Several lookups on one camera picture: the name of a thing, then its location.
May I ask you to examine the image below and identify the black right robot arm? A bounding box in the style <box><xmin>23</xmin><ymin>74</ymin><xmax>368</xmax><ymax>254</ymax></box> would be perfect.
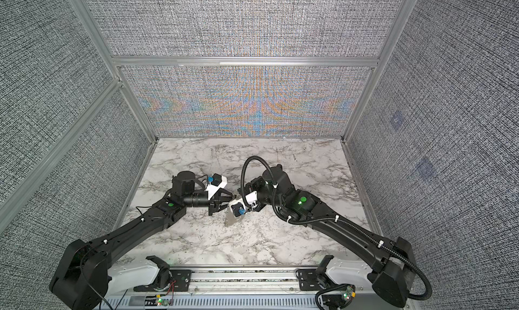
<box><xmin>239</xmin><ymin>164</ymin><xmax>416</xmax><ymax>307</ymax></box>

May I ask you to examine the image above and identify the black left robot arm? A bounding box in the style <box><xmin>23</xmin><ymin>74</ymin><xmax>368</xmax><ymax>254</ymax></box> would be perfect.
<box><xmin>49</xmin><ymin>171</ymin><xmax>235</xmax><ymax>309</ymax></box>

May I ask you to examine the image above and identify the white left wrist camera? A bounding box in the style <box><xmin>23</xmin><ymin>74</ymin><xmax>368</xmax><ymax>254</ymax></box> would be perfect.
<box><xmin>205</xmin><ymin>173</ymin><xmax>227</xmax><ymax>200</ymax></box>

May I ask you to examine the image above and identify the aluminium front rail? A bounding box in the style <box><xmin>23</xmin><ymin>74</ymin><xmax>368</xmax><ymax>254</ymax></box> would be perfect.
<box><xmin>106</xmin><ymin>259</ymin><xmax>375</xmax><ymax>296</ymax></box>

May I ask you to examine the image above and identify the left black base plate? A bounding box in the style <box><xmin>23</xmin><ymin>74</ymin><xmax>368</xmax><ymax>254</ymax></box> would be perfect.
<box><xmin>133</xmin><ymin>269</ymin><xmax>193</xmax><ymax>293</ymax></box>

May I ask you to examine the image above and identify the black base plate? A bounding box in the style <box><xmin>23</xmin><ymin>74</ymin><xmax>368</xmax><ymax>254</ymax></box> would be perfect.
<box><xmin>133</xmin><ymin>269</ymin><xmax>193</xmax><ymax>293</ymax></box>
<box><xmin>295</xmin><ymin>268</ymin><xmax>339</xmax><ymax>291</ymax></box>

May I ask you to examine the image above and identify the slotted grey cable duct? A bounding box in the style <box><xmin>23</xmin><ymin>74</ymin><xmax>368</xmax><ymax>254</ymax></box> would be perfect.
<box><xmin>95</xmin><ymin>295</ymin><xmax>318</xmax><ymax>309</ymax></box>

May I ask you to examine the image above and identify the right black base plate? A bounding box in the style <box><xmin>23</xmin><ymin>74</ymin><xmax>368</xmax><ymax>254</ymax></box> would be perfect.
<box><xmin>295</xmin><ymin>268</ymin><xmax>339</xmax><ymax>291</ymax></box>

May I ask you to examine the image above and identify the black corrugated right cable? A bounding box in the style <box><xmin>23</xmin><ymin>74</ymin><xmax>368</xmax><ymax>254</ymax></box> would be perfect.
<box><xmin>240</xmin><ymin>155</ymin><xmax>433</xmax><ymax>310</ymax></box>

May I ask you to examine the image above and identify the aluminium enclosure frame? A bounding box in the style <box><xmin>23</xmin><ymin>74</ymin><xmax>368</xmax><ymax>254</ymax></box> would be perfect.
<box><xmin>1</xmin><ymin>0</ymin><xmax>403</xmax><ymax>209</ymax></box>

